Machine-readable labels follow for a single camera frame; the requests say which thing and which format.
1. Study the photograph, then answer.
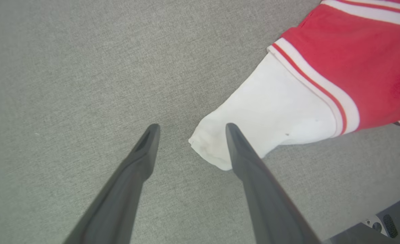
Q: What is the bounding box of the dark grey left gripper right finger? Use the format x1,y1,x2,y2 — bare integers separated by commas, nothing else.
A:
225,123,322,244

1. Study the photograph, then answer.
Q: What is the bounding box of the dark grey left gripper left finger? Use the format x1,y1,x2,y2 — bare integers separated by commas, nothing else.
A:
63,124,161,244

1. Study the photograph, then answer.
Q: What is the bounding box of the red and white jersey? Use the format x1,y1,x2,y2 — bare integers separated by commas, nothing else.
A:
189,0,400,171

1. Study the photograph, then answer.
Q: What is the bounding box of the grey fabric sofa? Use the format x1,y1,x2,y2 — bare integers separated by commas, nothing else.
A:
0,0,400,244

